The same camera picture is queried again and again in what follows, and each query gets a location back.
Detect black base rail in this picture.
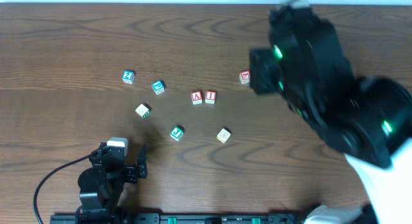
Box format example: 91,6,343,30
50,213,304,224

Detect red letter I block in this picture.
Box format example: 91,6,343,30
205,90,216,104

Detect blue letter P block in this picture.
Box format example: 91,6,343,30
151,80,165,95

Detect plain yellow wooden block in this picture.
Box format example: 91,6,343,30
216,128,231,144

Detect blue number 2 block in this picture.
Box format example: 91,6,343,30
122,70,135,84

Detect green letter R block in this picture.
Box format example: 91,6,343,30
135,104,151,119

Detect red letter E block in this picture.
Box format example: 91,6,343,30
239,70,250,84

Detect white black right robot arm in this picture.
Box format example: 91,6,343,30
250,5,411,223

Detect green letter J block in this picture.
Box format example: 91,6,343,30
170,126,184,141

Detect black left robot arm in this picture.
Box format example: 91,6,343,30
75,142,147,223

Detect red letter A block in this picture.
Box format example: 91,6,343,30
191,91,203,105

